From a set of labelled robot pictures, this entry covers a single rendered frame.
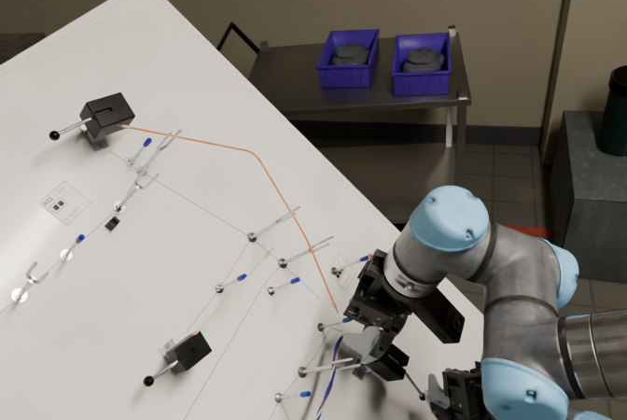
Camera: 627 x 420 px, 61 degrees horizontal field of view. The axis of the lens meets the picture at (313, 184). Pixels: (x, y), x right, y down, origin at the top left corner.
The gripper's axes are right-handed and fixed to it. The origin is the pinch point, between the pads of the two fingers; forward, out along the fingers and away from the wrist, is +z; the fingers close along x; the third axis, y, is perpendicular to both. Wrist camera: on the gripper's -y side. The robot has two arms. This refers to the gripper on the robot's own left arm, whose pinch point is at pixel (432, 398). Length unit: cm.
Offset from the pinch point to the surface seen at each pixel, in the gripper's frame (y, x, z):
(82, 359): 20, 54, -1
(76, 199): 41, 52, 5
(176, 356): 18.4, 42.7, -6.0
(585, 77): 80, -173, 87
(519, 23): 113, -154, 103
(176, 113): 55, 35, 13
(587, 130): 54, -155, 77
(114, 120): 51, 46, -1
